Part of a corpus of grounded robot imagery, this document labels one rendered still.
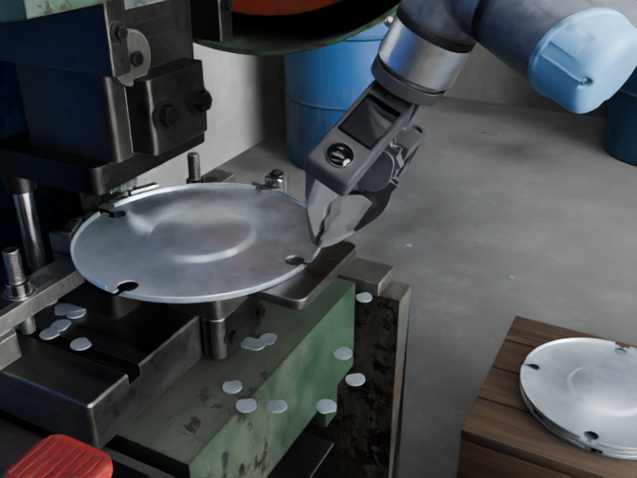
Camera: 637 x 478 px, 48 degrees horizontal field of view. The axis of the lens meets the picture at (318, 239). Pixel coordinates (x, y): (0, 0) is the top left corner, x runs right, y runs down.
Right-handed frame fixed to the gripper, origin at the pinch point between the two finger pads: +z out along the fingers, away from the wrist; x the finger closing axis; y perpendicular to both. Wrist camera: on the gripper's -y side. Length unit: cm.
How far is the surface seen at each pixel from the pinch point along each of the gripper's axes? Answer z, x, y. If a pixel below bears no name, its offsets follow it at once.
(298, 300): 3.1, -2.3, -6.3
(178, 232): 10.1, 14.9, -0.5
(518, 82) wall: 77, 4, 332
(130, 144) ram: 0.6, 21.9, -4.1
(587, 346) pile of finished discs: 29, -44, 60
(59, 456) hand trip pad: 8.2, 4.2, -31.6
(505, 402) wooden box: 35, -35, 40
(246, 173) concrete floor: 125, 75, 184
